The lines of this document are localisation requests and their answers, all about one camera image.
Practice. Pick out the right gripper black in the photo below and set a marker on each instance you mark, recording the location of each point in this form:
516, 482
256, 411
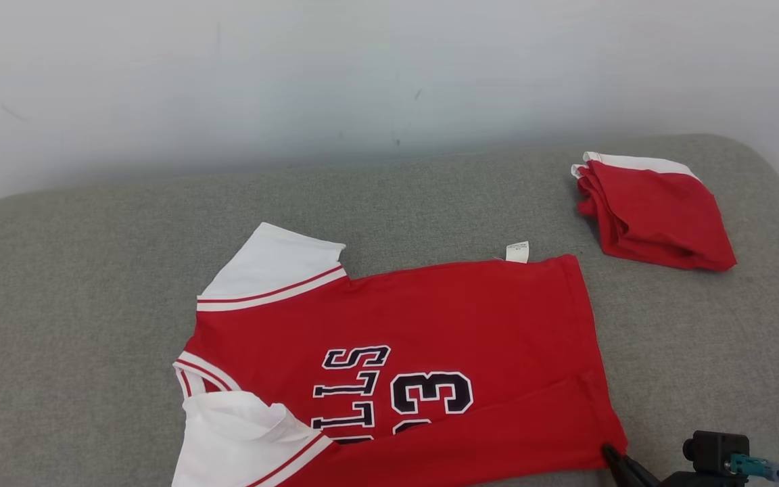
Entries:
694, 481

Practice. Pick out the red basketball jersey white sleeves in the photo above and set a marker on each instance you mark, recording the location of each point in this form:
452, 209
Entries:
464, 318

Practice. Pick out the red shorts with white stripe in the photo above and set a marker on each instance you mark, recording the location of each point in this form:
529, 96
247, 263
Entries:
660, 216

